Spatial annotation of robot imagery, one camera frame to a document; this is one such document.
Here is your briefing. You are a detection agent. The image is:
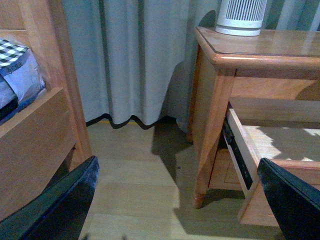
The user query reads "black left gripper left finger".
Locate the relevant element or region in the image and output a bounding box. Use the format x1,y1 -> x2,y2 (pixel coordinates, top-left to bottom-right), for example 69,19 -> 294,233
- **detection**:
0,156 -> 100,240

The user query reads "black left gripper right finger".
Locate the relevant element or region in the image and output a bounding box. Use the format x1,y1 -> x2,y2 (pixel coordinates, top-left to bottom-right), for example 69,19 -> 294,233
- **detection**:
257,158 -> 320,240

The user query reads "wooden drawer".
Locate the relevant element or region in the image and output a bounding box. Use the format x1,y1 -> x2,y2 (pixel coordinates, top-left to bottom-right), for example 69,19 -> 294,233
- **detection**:
222,97 -> 320,227
209,148 -> 242,191

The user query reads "wooden nightstand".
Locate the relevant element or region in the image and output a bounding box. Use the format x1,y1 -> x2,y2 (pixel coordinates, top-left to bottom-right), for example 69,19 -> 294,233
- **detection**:
186,26 -> 320,210

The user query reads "checkered bedding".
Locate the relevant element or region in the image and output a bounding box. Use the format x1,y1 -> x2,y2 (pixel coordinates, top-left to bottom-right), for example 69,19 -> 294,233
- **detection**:
0,38 -> 45,124

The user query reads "grey curtain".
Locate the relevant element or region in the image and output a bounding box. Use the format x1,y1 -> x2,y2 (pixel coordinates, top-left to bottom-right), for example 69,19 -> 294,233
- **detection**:
59,0 -> 320,135

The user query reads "white cylindrical air purifier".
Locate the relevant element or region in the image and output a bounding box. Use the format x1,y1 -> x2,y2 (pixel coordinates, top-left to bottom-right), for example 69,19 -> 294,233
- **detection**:
215,0 -> 267,37

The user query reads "wooden bed frame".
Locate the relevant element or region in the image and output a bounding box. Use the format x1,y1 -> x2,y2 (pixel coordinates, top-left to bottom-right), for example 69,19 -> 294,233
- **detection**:
0,0 -> 92,218

